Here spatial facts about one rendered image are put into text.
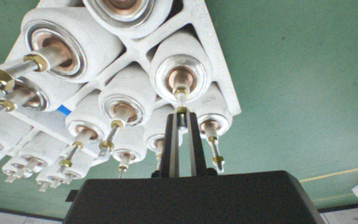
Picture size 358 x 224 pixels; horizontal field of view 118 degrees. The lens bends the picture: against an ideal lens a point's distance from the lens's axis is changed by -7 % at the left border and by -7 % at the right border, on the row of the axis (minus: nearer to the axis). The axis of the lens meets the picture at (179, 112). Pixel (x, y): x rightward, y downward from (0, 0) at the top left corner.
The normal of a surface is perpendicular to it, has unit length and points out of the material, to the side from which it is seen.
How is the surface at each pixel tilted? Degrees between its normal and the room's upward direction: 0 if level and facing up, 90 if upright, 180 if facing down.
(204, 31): 0
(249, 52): 0
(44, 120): 90
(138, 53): 0
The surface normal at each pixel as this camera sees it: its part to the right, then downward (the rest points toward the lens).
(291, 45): 0.00, 0.66
